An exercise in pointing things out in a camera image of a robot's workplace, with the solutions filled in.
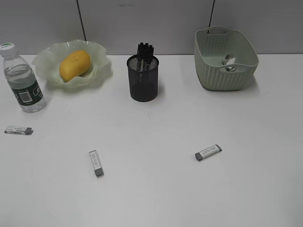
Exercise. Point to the black marker pen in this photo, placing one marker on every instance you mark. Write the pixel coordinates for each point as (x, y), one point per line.
(149, 56)
(145, 55)
(140, 53)

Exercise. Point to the grey white eraser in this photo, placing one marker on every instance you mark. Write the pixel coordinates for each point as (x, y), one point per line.
(98, 169)
(18, 130)
(208, 152)

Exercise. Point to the yellow mango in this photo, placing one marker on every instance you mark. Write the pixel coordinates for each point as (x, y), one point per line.
(74, 65)

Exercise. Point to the waste paper ball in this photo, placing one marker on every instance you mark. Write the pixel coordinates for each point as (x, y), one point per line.
(229, 60)

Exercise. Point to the clear water bottle green label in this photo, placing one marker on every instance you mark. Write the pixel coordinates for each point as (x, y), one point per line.
(21, 79)

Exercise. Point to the black mesh pen holder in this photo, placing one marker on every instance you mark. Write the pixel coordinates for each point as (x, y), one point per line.
(143, 83)

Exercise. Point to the pale green woven basket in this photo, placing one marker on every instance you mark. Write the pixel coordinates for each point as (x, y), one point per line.
(211, 45)

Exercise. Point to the pale green wavy plate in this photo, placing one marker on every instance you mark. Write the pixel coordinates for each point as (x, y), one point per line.
(47, 63)

